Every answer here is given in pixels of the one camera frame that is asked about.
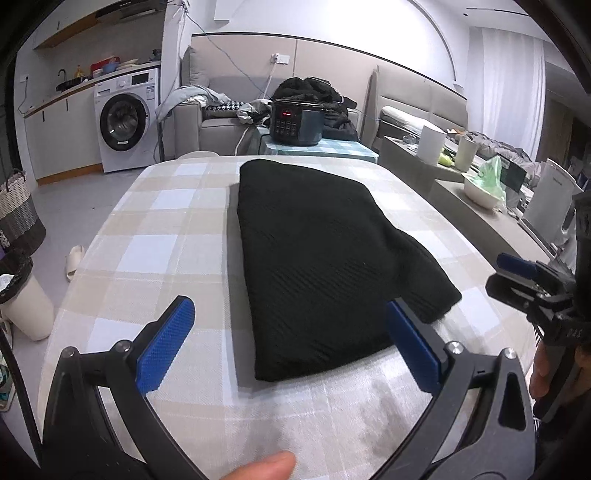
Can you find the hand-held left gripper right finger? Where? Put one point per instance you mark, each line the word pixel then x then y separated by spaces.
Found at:
pixel 411 346

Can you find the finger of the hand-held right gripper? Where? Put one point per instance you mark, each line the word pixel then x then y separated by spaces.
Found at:
pixel 517 265
pixel 508 290

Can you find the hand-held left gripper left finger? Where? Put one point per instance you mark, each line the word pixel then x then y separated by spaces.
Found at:
pixel 166 346

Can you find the black knit sweater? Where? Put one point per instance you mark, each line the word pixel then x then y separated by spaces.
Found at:
pixel 314 258

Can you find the person's right hand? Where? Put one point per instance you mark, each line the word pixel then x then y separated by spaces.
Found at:
pixel 540 374

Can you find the person's left hand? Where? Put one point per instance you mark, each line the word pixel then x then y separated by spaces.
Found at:
pixel 263 467

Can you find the white air purifier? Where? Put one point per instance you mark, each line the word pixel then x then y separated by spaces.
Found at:
pixel 551 198

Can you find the beige checked tablecloth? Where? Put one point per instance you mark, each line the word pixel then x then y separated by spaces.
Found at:
pixel 161 244

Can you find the white cup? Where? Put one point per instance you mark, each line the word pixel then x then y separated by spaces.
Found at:
pixel 465 154

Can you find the beige slipper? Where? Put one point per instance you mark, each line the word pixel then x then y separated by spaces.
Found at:
pixel 75 261

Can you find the white trash bin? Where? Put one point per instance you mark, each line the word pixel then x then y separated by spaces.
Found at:
pixel 30 304

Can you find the white paper roll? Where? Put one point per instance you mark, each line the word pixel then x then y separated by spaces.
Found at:
pixel 431 143

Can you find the white curtain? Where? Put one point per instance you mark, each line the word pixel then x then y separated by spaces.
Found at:
pixel 512 92

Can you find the woven laundry basket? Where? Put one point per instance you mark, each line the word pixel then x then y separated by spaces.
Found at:
pixel 18 217

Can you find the grey upholstered bed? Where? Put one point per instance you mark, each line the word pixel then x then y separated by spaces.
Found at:
pixel 415 97

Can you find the grey sofa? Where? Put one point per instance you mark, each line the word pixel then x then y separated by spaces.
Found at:
pixel 217 134

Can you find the white washing machine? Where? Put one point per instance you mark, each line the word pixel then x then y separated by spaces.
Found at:
pixel 124 120

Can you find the white kitchen cabinet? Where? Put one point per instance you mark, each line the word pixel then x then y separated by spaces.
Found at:
pixel 60 138

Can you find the houndstooth pillow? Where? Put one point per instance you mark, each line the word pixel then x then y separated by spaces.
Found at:
pixel 224 105

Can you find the dark electric rice cooker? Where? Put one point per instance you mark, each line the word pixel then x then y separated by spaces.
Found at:
pixel 295 122

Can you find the grey blanket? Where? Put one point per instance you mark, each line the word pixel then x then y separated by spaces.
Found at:
pixel 184 94

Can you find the black jacket pile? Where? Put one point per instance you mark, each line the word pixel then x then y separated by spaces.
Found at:
pixel 304 87

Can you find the black faucet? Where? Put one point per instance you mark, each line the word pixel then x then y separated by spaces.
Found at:
pixel 62 76

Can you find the white wall socket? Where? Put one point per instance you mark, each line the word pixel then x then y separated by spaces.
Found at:
pixel 280 58

